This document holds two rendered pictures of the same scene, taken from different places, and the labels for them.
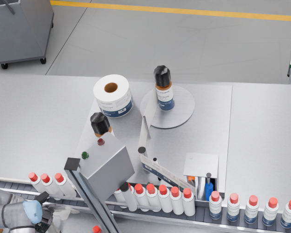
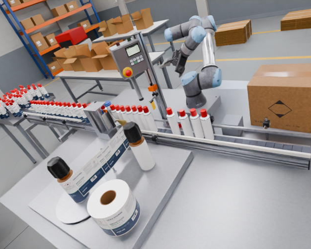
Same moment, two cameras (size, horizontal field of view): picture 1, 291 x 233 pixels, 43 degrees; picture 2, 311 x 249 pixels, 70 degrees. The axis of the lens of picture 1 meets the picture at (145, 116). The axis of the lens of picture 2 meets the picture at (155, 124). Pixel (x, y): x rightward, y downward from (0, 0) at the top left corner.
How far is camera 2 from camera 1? 2.20 m
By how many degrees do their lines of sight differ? 94
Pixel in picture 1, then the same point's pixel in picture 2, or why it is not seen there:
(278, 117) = (36, 179)
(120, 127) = (131, 186)
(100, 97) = (124, 186)
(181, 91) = (60, 209)
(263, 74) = not seen: outside the picture
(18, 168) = (249, 174)
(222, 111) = (55, 183)
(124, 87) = (96, 193)
